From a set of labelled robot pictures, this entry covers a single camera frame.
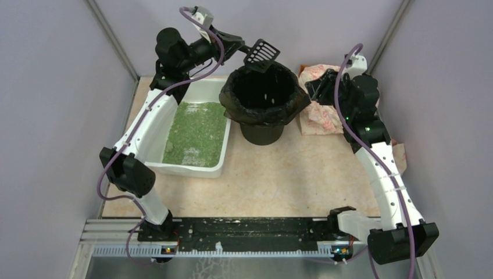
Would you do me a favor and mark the black litter scoop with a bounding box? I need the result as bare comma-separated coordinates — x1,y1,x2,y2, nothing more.
239,39,280,73

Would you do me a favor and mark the black trash bin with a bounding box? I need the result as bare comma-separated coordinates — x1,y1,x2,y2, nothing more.
240,124,284,146

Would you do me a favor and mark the white plastic litter box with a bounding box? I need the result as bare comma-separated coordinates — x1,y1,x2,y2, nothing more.
138,77,231,178

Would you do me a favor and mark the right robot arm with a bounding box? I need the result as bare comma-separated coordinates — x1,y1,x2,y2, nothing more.
304,69,440,264

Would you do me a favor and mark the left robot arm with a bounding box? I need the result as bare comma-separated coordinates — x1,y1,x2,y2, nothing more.
99,25,250,238

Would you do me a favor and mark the green litter clump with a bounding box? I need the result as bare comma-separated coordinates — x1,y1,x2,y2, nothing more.
165,141,173,153

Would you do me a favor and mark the pink floral cloth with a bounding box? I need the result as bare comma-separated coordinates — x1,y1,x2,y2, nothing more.
298,64,407,174

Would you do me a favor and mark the black garbage bag liner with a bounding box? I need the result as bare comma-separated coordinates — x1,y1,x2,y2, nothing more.
219,62,311,127

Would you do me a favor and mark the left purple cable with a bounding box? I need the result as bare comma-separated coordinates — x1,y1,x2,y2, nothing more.
95,6,226,267

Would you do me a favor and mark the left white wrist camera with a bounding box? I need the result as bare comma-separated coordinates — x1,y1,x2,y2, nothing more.
192,6,214,43

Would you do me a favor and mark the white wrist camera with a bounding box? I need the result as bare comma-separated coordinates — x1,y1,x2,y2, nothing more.
192,6,214,43
342,54,367,79

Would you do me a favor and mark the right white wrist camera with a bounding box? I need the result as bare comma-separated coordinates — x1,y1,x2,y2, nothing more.
342,54,367,79

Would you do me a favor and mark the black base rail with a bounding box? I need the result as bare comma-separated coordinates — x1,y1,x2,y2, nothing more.
78,209,370,259

